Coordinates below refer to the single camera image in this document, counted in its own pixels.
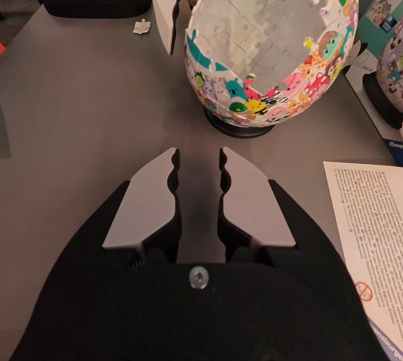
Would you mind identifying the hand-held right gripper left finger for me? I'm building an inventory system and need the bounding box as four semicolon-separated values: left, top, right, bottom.
102;147;183;257

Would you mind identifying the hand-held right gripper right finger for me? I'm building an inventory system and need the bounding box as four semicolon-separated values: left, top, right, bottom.
217;146;297;256

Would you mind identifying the colourful puzzle ball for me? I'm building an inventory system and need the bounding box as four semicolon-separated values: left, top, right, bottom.
184;0;360;129

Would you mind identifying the loose white puzzle piece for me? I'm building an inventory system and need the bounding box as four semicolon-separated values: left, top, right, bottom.
132;18;151;35

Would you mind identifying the black ball stand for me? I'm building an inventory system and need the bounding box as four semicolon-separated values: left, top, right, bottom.
204;107;275;140

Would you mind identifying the puzzle box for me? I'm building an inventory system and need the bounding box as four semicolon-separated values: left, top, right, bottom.
344;0;403;167

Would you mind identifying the white instruction sheet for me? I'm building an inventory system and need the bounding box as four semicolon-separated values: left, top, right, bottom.
323;161;403;361

